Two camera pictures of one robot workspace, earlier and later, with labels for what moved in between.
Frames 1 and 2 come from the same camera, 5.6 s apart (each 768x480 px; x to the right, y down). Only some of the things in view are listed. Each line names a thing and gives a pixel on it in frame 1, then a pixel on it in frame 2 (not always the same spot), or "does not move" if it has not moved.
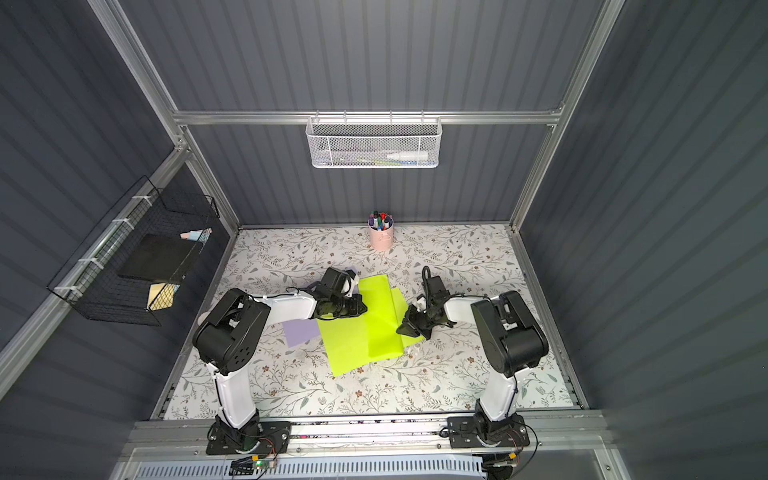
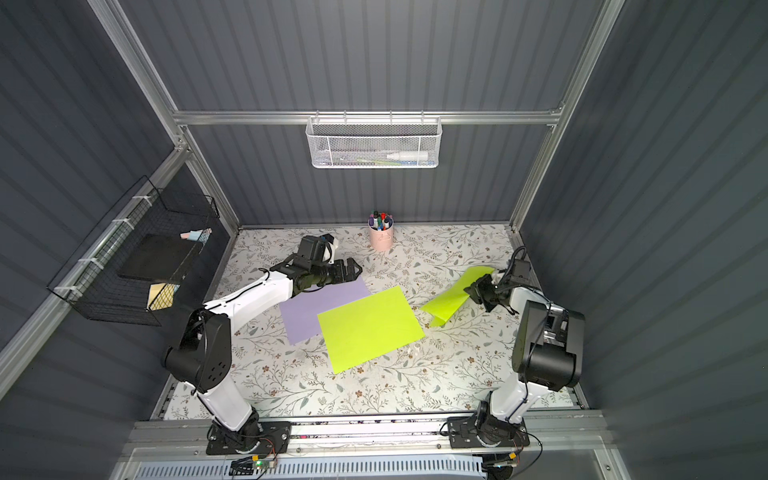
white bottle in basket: (416, 155) does not move
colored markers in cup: (380, 221) does not move
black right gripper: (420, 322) → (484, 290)
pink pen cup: (381, 240) does not move
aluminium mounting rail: (565, 436) does not move
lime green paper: (384, 309) → (445, 306)
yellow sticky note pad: (160, 296) does not move
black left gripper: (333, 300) → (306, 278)
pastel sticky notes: (200, 235) does not move
